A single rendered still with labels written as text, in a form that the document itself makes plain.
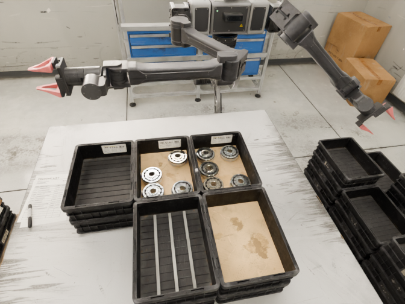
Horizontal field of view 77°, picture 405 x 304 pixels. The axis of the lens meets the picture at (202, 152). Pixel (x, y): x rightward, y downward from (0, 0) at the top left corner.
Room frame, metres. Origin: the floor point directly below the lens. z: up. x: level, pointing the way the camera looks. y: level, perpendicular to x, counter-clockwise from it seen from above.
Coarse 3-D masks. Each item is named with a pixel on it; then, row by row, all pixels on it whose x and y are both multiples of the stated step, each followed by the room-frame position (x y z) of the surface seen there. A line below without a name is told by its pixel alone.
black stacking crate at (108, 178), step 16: (112, 144) 0.96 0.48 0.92; (128, 144) 0.97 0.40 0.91; (80, 160) 0.88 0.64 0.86; (96, 160) 0.91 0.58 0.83; (112, 160) 0.92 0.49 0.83; (128, 160) 0.93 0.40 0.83; (80, 176) 0.80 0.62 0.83; (96, 176) 0.81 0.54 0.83; (112, 176) 0.81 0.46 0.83; (128, 176) 0.82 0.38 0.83; (80, 192) 0.70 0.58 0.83; (96, 192) 0.71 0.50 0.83; (112, 192) 0.71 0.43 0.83; (128, 192) 0.72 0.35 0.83; (112, 208) 0.60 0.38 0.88; (128, 208) 0.61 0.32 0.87
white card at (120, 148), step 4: (120, 144) 0.96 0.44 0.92; (124, 144) 0.97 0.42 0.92; (104, 148) 0.94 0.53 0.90; (108, 148) 0.95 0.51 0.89; (112, 148) 0.95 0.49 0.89; (116, 148) 0.96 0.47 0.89; (120, 148) 0.96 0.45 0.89; (124, 148) 0.97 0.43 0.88; (104, 152) 0.94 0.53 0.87; (108, 152) 0.95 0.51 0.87; (112, 152) 0.95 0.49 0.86; (116, 152) 0.96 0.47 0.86; (120, 152) 0.96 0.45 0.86
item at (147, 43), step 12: (132, 36) 2.62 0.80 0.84; (144, 36) 2.65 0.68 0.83; (156, 36) 2.68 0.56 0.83; (168, 36) 2.71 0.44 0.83; (132, 48) 2.62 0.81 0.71; (144, 48) 2.66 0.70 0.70; (156, 48) 2.69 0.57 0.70; (168, 48) 2.72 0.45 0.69; (180, 48) 2.76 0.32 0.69; (192, 48) 2.79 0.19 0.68; (192, 60) 2.79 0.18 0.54
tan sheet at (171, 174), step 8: (168, 152) 1.01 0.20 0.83; (144, 160) 0.94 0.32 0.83; (152, 160) 0.94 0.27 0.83; (160, 160) 0.94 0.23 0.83; (144, 168) 0.88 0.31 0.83; (160, 168) 0.89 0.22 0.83; (168, 168) 0.89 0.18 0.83; (176, 168) 0.89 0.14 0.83; (184, 168) 0.90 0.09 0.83; (168, 176) 0.84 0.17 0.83; (176, 176) 0.84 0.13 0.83; (184, 176) 0.84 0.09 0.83; (144, 184) 0.78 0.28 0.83; (160, 184) 0.78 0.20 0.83; (168, 184) 0.79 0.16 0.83; (192, 184) 0.80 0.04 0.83; (168, 192) 0.73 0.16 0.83
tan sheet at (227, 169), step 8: (216, 152) 1.04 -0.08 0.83; (216, 160) 0.97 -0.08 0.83; (224, 160) 0.98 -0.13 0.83; (240, 160) 0.99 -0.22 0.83; (224, 168) 0.92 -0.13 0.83; (232, 168) 0.92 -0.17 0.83; (240, 168) 0.93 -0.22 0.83; (224, 176) 0.86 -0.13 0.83; (232, 176) 0.87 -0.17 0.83; (224, 184) 0.81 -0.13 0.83
